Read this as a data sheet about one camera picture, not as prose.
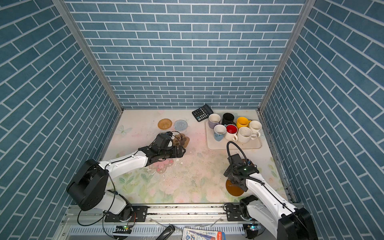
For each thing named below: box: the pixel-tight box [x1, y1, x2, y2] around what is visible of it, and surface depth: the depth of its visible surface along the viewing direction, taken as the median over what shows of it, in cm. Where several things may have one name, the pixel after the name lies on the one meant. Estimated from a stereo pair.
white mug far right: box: [249, 120, 263, 138], surface depth 101 cm
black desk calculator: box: [191, 104, 214, 122], surface depth 118 cm
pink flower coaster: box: [149, 158, 174, 174], surface depth 91 cm
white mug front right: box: [237, 126, 257, 144], surface depth 100 cm
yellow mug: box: [236, 116, 251, 129], surface depth 104 cm
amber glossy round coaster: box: [225, 178, 244, 197], surface depth 82 cm
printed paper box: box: [182, 228, 226, 240], surface depth 69 cm
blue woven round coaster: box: [174, 119, 188, 132], surface depth 114 cm
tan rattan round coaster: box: [157, 118, 173, 130], surface depth 114 cm
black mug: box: [222, 112, 236, 126], surface depth 107 cm
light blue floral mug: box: [213, 124, 227, 142], surface depth 100 cm
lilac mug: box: [208, 113, 221, 129], surface depth 107 cm
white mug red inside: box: [224, 124, 238, 141], surface depth 101 cm
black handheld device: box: [155, 225, 176, 240], surface depth 67 cm
